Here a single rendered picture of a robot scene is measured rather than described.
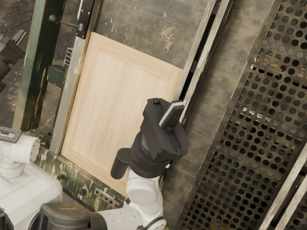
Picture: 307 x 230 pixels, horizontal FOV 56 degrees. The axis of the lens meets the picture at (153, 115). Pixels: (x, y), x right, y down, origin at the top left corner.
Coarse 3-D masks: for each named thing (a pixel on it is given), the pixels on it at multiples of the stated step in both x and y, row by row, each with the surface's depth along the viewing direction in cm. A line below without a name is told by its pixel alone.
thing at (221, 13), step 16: (224, 0) 83; (208, 16) 86; (224, 16) 85; (208, 32) 90; (192, 48) 90; (208, 48) 87; (192, 64) 91; (208, 64) 92; (192, 80) 91; (176, 96) 94; (192, 96) 93; (160, 176) 102
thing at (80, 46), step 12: (96, 0) 108; (96, 12) 111; (84, 48) 114; (72, 60) 117; (72, 72) 118; (72, 84) 119; (72, 96) 121; (60, 108) 124; (60, 120) 125; (60, 132) 126; (60, 144) 128
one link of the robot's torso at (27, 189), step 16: (0, 176) 71; (16, 176) 72; (32, 176) 74; (48, 176) 77; (0, 192) 67; (16, 192) 68; (32, 192) 69; (48, 192) 71; (0, 208) 64; (16, 208) 65; (32, 208) 67; (0, 224) 58; (16, 224) 64; (32, 224) 66
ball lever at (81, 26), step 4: (52, 16) 104; (56, 16) 104; (52, 20) 104; (56, 20) 104; (60, 20) 106; (52, 24) 105; (56, 24) 105; (68, 24) 108; (72, 24) 109; (80, 24) 110; (80, 28) 110
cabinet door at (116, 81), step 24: (96, 48) 113; (120, 48) 108; (96, 72) 115; (120, 72) 110; (144, 72) 105; (168, 72) 100; (96, 96) 117; (120, 96) 112; (144, 96) 106; (168, 96) 102; (72, 120) 125; (96, 120) 119; (120, 120) 113; (72, 144) 126; (96, 144) 120; (120, 144) 115; (96, 168) 122; (120, 192) 118
